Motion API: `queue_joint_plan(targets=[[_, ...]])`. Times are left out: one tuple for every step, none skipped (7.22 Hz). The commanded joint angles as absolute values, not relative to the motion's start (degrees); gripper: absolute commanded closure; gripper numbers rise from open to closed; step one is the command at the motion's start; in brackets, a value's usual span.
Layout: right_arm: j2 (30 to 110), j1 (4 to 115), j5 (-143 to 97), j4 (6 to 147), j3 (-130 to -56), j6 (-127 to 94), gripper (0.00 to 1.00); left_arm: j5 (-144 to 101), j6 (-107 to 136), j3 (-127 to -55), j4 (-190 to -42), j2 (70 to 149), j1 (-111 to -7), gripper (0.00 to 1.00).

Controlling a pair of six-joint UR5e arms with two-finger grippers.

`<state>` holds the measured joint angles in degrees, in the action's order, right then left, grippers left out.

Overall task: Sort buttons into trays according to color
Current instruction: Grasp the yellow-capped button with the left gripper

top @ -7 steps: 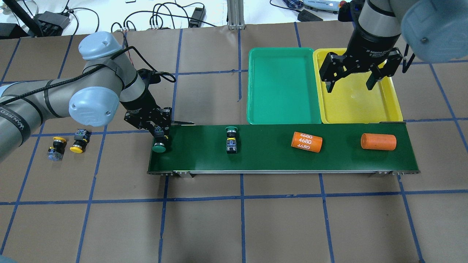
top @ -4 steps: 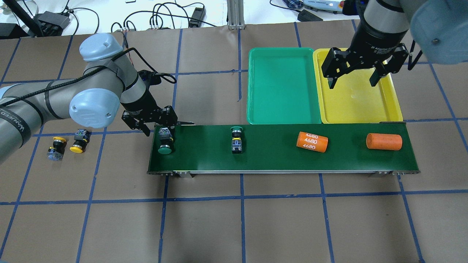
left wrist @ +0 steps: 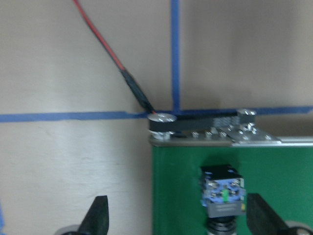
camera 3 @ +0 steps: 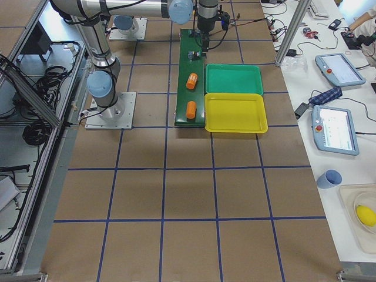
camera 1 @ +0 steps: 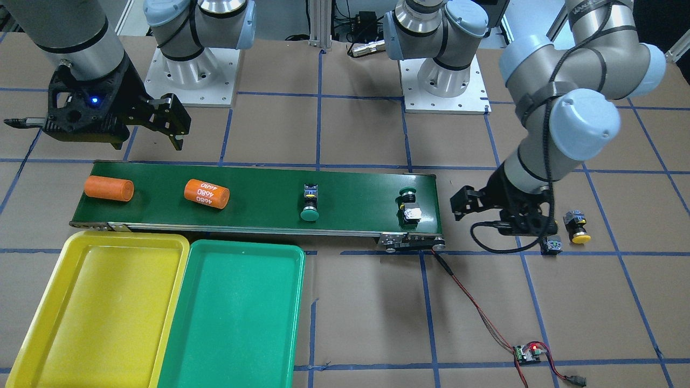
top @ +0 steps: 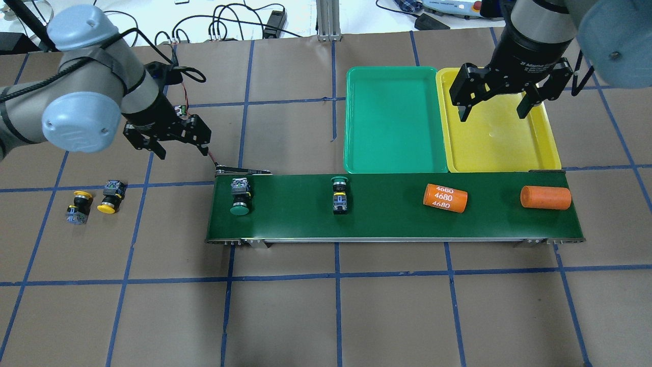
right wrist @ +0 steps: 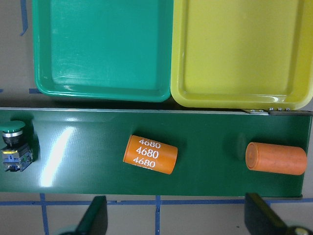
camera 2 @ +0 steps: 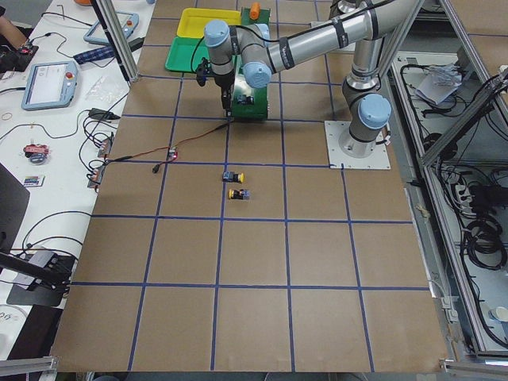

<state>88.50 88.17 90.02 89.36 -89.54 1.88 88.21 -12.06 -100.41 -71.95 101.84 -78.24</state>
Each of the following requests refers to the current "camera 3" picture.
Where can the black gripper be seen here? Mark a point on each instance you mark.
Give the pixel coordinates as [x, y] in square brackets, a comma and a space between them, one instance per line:
[206, 24]

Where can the orange cylinder with 4680 print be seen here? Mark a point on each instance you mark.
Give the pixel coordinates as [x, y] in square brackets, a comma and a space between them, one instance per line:
[192, 81]

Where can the plain orange cylinder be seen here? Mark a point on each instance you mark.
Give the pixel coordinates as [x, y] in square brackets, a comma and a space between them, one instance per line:
[191, 110]

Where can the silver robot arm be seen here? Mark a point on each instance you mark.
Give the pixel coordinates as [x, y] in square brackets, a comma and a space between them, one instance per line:
[86, 16]
[206, 13]

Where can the green plastic tray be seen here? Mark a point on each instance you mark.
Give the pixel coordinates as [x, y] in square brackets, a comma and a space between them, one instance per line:
[230, 78]

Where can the green conveyor belt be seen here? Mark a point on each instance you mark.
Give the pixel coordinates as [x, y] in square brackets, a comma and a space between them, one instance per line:
[189, 41]

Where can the yellow plastic tray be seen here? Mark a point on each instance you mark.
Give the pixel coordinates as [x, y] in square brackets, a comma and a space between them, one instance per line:
[235, 113]

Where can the black power adapter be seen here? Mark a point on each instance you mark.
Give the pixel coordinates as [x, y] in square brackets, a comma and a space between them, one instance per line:
[301, 110]

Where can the teach pendant tablet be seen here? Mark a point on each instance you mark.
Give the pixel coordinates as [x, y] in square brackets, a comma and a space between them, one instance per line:
[338, 70]
[333, 130]

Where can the blue plastic cup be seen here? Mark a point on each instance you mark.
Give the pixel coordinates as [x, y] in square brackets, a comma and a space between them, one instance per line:
[330, 178]

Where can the beige tray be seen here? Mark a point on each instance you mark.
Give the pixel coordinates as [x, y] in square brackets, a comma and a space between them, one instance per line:
[353, 196]

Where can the yellow lemon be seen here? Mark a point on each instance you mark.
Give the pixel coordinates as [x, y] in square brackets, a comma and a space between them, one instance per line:
[365, 215]

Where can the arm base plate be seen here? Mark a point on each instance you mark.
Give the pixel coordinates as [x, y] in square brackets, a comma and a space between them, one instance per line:
[128, 28]
[119, 116]

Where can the aluminium frame post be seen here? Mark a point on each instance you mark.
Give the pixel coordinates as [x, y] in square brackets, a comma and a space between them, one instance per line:
[295, 22]

